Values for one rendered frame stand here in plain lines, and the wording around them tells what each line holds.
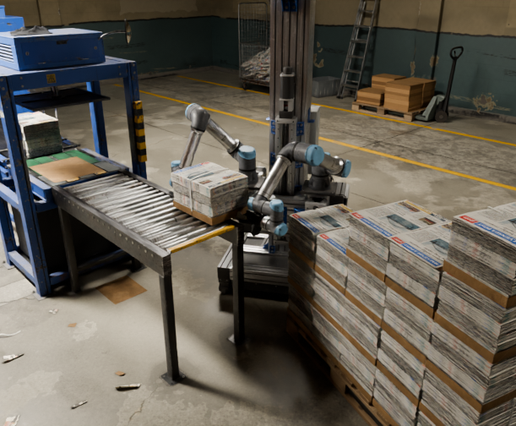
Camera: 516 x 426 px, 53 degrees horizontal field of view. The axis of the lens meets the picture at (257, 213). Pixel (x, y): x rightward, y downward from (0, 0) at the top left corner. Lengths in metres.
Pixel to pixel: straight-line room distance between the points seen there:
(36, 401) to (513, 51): 8.10
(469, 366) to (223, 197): 1.53
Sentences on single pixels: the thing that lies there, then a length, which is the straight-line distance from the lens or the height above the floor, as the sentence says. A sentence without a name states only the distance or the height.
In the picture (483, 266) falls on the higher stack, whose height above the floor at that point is 1.17.
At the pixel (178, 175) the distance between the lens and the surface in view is 3.04.
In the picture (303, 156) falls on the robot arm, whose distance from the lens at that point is 2.91.
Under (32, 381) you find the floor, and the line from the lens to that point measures 3.31.
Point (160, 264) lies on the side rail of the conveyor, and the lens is 2.68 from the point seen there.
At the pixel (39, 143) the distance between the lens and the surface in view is 4.46.
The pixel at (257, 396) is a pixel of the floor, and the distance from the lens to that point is 2.97.
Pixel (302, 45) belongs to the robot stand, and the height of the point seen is 1.70.
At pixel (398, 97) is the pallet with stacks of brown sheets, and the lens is 8.94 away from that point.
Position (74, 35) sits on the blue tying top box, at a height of 1.74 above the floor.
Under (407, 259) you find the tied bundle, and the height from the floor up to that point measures 1.01.
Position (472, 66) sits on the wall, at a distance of 9.49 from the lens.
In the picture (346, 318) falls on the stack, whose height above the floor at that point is 0.50.
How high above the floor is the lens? 2.05
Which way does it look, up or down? 24 degrees down
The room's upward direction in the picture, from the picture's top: straight up
